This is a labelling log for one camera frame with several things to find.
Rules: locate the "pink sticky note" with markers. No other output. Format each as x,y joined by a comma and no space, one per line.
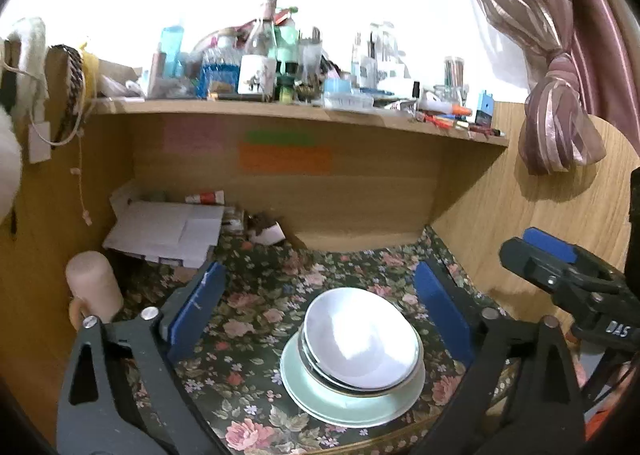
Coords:
194,140

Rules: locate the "person's right forearm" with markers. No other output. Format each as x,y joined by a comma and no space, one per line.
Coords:
612,427

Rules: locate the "round glass jar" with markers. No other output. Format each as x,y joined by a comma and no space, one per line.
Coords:
450,95

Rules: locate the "white fluffy earmuffs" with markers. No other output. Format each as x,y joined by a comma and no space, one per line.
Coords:
27,50

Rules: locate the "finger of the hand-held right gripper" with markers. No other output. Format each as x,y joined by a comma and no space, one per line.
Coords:
527,257
550,240

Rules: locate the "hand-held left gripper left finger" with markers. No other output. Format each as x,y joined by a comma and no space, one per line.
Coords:
197,315

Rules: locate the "white paper tag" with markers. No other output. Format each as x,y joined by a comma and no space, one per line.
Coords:
40,142

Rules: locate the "clear pack of brushes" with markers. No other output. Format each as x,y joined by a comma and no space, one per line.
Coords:
364,65
392,52

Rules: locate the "green sticky note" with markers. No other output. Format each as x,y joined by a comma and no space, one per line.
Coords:
280,138

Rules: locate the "blue glass perfume bottle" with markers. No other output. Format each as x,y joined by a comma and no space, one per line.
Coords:
220,75

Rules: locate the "red and white tube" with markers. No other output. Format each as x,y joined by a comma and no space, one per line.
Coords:
205,197

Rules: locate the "brown patterned headband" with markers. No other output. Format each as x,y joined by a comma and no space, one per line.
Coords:
70,70

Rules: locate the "small light blue box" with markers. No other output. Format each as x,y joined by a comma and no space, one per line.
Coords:
338,86

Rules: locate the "mint green bowl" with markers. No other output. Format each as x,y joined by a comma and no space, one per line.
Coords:
303,342

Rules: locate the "pink striped curtain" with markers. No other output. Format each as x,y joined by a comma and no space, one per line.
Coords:
555,135

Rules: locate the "pale pink cylinder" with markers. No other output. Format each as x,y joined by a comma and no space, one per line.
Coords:
92,285

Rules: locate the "person's right hand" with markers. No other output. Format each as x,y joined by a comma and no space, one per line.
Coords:
577,366

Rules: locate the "green pump bottle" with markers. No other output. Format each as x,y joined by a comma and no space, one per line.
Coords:
286,52

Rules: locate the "dark floral tablecloth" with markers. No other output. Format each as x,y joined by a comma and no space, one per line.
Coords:
250,335

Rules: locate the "clear jar of pencils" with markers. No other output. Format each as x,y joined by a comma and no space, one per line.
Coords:
455,70

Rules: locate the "orange capped marker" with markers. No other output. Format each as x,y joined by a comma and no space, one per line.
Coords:
460,111

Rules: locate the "white bowl with dark spots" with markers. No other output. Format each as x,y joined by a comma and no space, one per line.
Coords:
365,340

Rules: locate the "orange sticky note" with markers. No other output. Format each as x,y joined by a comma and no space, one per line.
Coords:
285,160

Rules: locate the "light green plate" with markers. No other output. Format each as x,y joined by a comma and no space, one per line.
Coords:
350,413

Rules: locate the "wooden shelf board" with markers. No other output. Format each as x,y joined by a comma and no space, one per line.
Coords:
300,115

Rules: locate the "clear flat plastic container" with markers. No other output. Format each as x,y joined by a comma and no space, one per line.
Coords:
347,100

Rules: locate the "glass bottle with illustrated label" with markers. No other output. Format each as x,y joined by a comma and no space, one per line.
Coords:
256,75

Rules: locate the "blue pencil sharpener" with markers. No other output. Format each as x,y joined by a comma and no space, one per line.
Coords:
484,110

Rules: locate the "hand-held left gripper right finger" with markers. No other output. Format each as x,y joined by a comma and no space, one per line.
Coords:
442,315

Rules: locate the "tall blue liquid bottle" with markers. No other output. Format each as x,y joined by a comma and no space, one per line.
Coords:
171,50

